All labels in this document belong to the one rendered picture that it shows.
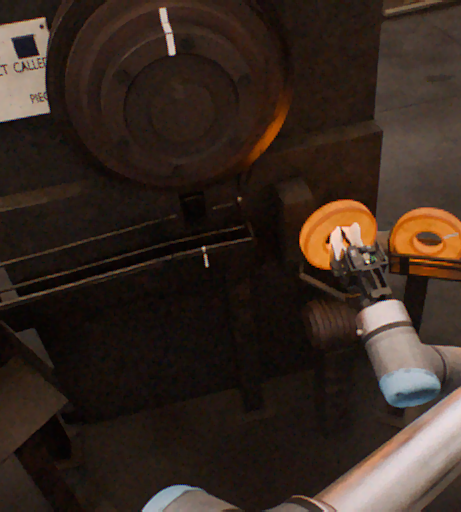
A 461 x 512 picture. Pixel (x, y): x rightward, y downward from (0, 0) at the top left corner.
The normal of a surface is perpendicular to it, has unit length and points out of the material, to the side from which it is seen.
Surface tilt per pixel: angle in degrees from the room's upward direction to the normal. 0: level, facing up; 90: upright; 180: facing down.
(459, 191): 0
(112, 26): 39
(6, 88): 90
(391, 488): 29
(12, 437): 5
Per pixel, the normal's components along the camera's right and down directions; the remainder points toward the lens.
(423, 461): 0.37, -0.61
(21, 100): 0.22, 0.64
